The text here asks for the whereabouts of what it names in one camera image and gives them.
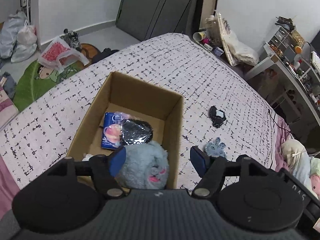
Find brown cardboard box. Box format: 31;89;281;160
67;72;184;189

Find white keyboard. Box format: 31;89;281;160
311;51;320;72

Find pink bed sheet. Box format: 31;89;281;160
0;157;20;218

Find white soft item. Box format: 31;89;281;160
82;154;93;161

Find grey drawer organizer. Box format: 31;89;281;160
265;25;290;52

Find paper cup on floor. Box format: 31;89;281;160
193;31;207;42

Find woven basket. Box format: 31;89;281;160
291;29;305;48

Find large blue fluffy plush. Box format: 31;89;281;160
116;140;169;190

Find black shoes on floor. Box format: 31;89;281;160
61;29;82;51

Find cream tote bag pile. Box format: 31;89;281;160
216;12;259;66

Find cream and blue pillow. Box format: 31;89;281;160
280;139;319;199

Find white black patterned bedspread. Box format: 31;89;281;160
1;34;276;189

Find black cable on bed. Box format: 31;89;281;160
267;108;293;133

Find black fabric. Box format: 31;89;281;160
120;118;153;146

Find black stitched felt plush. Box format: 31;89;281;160
209;106;226;128

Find small blue bunny plush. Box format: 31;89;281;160
204;137;226;158

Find blue tissue pack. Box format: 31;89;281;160
101;112;125;150

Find dark grey door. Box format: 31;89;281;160
116;0;193;41

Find green cartoon floor mat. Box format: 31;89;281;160
13;60;85;112

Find grey plastic bag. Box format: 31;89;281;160
0;11;27;59

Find white desk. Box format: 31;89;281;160
244;42;319;125

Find pink cartoon cushion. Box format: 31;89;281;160
0;87;18;129

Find red white plastic bag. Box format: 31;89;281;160
38;37;89;73

